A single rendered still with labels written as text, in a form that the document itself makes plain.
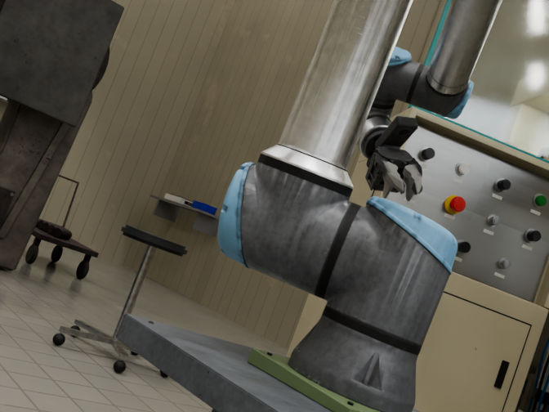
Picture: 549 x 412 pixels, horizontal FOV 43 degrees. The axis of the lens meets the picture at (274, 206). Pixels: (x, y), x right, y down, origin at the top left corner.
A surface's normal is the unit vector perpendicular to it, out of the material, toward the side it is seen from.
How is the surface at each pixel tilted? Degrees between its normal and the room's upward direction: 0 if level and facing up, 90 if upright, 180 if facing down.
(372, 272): 99
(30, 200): 90
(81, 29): 90
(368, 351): 71
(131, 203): 90
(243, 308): 90
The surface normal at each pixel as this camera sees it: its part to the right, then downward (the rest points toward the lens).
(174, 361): -0.72, -0.33
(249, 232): -0.27, 0.23
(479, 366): 0.14, -0.04
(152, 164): 0.59, 0.15
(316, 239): -0.15, -0.10
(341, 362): -0.24, -0.53
